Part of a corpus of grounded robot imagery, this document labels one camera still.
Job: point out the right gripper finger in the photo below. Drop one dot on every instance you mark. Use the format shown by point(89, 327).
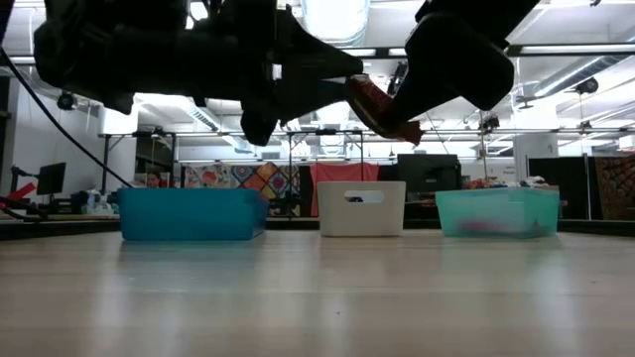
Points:
point(421, 104)

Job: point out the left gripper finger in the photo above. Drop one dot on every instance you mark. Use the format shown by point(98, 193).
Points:
point(317, 57)
point(307, 96)

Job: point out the brown Snickers candy bar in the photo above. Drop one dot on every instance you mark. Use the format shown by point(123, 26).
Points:
point(367, 99)

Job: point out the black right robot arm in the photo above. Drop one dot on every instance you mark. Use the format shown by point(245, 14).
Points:
point(486, 15)

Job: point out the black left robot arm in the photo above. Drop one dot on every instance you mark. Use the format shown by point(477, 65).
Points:
point(99, 49)

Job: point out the black ceiling spotlight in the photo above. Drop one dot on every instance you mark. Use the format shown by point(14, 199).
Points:
point(399, 74)
point(588, 85)
point(67, 100)

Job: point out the black box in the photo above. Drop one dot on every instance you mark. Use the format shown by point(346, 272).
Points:
point(429, 173)

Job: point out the orange hanging cloth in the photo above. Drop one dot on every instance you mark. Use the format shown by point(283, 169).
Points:
point(342, 172)

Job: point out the colourful patchwork quilt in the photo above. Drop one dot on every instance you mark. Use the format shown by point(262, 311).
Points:
point(268, 178)

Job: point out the black overhead crossbar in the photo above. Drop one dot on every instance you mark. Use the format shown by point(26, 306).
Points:
point(570, 49)

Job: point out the teal translucent plastic bin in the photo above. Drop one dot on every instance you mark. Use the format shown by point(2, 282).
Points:
point(496, 210)

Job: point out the white plastic bin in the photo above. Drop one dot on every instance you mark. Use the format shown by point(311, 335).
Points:
point(357, 218)

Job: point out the person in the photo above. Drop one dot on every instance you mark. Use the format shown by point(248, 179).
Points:
point(154, 179)

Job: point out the black panel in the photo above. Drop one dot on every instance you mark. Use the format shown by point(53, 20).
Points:
point(560, 173)

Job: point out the blue plastic bin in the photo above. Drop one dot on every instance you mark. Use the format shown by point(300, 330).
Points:
point(188, 215)

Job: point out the dark patterned rug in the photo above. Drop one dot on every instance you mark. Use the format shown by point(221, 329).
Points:
point(617, 188)

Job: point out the black computer monitor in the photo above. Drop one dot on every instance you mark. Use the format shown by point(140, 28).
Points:
point(52, 178)

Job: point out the red flat object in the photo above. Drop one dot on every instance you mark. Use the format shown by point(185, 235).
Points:
point(25, 190)

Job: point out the silver ventilation duct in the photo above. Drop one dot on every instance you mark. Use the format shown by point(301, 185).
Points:
point(337, 20)

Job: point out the small black pole camera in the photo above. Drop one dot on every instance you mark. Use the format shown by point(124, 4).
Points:
point(490, 123)

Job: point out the black background table frame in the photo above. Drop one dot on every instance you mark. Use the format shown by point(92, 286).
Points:
point(290, 173)

